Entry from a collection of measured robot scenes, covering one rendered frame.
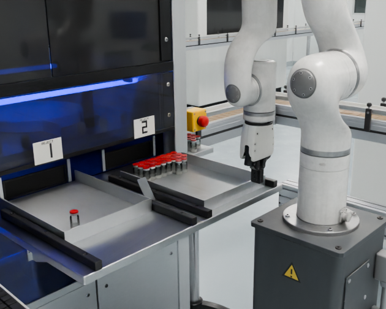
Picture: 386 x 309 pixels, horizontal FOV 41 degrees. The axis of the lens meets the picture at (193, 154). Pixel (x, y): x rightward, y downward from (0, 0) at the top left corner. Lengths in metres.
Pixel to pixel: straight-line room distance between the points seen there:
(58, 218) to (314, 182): 0.64
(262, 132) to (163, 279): 0.74
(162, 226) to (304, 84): 0.47
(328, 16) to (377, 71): 1.59
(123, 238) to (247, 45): 0.55
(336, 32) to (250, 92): 0.24
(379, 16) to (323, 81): 1.65
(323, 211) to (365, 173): 1.64
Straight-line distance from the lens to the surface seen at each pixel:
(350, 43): 1.26
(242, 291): 2.64
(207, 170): 1.62
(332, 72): 1.15
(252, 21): 1.31
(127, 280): 1.74
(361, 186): 2.94
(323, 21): 1.22
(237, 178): 1.55
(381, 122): 2.13
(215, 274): 2.77
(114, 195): 1.44
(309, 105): 1.16
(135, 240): 1.19
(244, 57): 1.26
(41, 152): 1.40
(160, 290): 1.87
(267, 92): 1.32
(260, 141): 1.36
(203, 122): 1.74
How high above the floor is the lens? 1.41
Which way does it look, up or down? 17 degrees down
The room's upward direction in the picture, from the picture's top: 1 degrees counter-clockwise
